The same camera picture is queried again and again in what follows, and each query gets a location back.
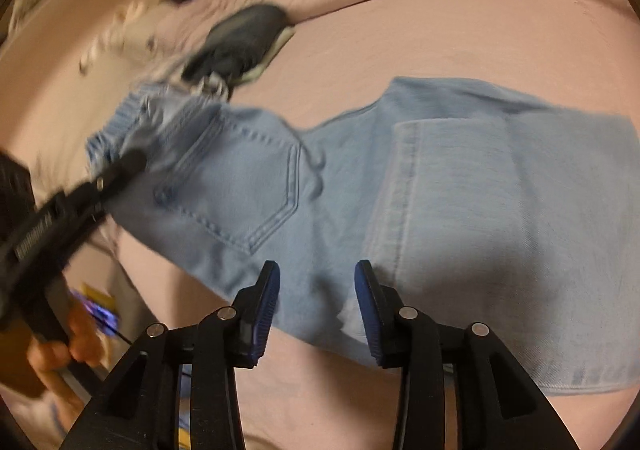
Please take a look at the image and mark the pale green folded cloth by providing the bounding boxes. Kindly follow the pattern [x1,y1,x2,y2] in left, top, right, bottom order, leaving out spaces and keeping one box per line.
[235,27,296,83]

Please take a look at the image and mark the phone with lit screen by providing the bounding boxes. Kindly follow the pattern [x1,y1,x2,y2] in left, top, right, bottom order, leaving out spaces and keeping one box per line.
[70,287,121,331]

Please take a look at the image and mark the light blue denim pants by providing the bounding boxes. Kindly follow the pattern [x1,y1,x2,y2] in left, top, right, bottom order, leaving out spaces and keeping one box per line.
[85,76,640,398]

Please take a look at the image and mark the person's left hand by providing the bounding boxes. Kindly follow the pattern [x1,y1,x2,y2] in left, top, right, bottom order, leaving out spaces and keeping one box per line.
[27,300,106,411]

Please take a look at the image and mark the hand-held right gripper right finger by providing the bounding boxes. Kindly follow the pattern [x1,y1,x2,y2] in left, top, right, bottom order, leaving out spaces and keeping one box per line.
[354,260,581,450]

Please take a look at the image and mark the dark folded jeans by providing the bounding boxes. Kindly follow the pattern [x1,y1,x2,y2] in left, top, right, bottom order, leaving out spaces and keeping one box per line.
[181,4,292,83]

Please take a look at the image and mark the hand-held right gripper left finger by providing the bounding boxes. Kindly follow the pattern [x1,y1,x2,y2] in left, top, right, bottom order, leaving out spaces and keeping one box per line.
[60,260,281,450]

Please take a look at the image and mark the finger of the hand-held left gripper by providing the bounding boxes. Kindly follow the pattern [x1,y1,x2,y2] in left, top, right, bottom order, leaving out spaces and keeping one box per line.
[94,150,149,205]

